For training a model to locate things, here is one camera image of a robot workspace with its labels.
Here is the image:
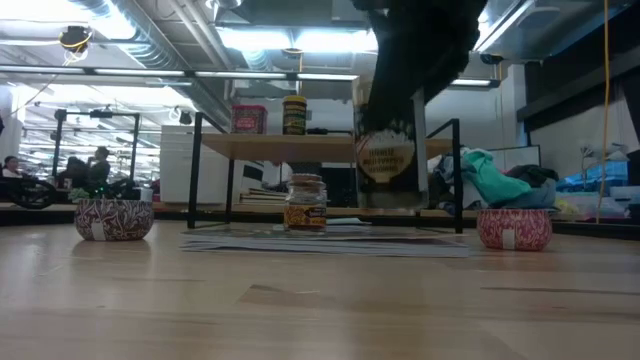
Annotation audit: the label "gold-lidded furikake seasoning jar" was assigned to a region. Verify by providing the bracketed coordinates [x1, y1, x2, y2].
[352, 89, 430, 210]

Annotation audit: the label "person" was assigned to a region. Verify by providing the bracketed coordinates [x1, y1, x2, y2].
[87, 145, 112, 186]
[1, 155, 24, 179]
[56, 156, 90, 189]

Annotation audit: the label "maroon patterned round tin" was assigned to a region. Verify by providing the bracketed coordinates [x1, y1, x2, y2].
[73, 198, 155, 242]

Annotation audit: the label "teal cloth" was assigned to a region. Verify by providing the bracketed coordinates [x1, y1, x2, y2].
[460, 148, 534, 206]

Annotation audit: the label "pile of dark clothes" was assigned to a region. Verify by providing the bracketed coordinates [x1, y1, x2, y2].
[428, 147, 560, 211]

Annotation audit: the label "red smoked paprika tin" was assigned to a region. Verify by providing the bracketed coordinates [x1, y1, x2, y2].
[230, 103, 269, 135]

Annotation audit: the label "white lamp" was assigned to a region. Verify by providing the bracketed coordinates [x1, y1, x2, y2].
[578, 140, 630, 191]

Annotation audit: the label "silver ventilation duct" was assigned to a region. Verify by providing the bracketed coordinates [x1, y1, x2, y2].
[67, 0, 236, 129]

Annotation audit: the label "black wheel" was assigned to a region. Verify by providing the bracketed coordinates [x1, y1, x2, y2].
[0, 175, 59, 210]

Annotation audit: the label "small cork-topped glass jar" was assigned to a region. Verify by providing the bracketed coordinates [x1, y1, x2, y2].
[283, 172, 329, 235]

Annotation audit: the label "wooden shelf black metal legs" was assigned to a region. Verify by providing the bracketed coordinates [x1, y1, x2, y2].
[187, 110, 464, 235]

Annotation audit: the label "black linear light bar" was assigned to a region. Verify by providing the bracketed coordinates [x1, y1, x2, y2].
[0, 63, 501, 89]

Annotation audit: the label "yellow cable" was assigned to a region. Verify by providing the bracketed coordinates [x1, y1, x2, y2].
[597, 0, 612, 225]

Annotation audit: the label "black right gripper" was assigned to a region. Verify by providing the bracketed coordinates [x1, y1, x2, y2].
[349, 0, 489, 133]

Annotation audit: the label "yellow-lidded dark spice jar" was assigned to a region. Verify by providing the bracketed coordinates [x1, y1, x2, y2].
[282, 94, 308, 136]

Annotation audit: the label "white cabinet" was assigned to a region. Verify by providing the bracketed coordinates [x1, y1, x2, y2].
[159, 124, 234, 205]

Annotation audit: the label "hanging black yellow cable reel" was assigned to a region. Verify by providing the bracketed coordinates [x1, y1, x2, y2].
[58, 24, 94, 55]

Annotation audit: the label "black metal rig frame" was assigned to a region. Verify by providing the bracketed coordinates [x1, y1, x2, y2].
[53, 108, 142, 182]

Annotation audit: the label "stack of books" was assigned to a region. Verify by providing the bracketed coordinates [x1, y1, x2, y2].
[238, 187, 289, 205]

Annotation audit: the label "pink patterned round tin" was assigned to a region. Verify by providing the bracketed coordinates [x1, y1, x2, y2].
[475, 208, 554, 252]

